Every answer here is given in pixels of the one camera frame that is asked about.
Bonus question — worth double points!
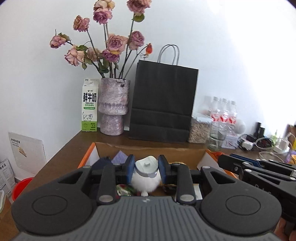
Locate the purple fabric pouch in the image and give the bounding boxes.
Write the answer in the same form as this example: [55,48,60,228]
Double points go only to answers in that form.
[111,151,128,166]

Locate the small white plastic cap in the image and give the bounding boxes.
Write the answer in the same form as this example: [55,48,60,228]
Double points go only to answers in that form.
[135,156,159,178]

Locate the yellow white plush alpaca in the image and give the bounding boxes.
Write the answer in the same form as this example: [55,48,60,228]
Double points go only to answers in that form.
[130,165,163,196]

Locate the dark navy soft case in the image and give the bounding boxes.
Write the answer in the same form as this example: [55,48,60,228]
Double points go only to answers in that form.
[91,157,113,171]

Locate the person right hand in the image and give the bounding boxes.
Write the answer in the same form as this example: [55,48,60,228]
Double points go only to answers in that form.
[273,217,296,241]

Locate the red rose ornament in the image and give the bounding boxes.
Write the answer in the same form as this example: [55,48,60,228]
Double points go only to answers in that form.
[116,184,137,196]

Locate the red orange cardboard box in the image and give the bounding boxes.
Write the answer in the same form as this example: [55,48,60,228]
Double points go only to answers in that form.
[77,141,239,200]

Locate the white power adapter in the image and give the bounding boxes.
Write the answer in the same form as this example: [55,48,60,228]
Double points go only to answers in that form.
[240,140,254,151]

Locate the black charger block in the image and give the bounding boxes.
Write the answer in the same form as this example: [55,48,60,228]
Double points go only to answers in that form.
[253,122,265,139]

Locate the clear jar of seeds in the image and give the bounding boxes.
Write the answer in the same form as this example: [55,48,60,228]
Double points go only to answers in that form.
[188,113,212,144]

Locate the clear glass cup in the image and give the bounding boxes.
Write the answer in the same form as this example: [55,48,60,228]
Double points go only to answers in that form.
[208,122,227,151]

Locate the white round speaker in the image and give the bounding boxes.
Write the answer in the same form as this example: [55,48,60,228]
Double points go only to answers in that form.
[233,120,246,134]

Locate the purple textured vase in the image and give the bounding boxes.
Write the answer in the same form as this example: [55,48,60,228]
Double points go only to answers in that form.
[98,78,130,136]

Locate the water bottle right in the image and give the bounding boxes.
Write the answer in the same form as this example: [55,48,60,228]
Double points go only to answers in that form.
[228,100,237,133]

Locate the water bottle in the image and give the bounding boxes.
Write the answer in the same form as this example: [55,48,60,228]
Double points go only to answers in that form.
[219,98,229,128]
[228,100,237,133]
[210,96,220,122]

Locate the white green milk carton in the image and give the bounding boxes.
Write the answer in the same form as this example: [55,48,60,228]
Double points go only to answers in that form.
[81,78,99,132]

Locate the black paper shopping bag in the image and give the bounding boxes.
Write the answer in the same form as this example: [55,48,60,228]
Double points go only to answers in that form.
[129,45,199,143]

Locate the water bottle left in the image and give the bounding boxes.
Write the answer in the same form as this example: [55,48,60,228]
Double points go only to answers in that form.
[210,96,220,122]

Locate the water bottle middle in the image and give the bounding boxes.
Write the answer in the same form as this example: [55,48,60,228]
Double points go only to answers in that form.
[219,98,229,128]

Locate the dried pink roses bouquet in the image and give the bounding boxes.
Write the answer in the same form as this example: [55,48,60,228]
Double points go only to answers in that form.
[49,0,153,79]

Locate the red plastic bucket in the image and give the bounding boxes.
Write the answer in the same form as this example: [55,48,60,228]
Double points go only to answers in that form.
[12,177,34,201]

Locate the blue white paper packages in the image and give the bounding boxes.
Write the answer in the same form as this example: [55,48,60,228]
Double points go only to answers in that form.
[0,159,16,198]

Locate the white wall panel with sticker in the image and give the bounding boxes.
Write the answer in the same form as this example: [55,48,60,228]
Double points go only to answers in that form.
[9,132,47,174]

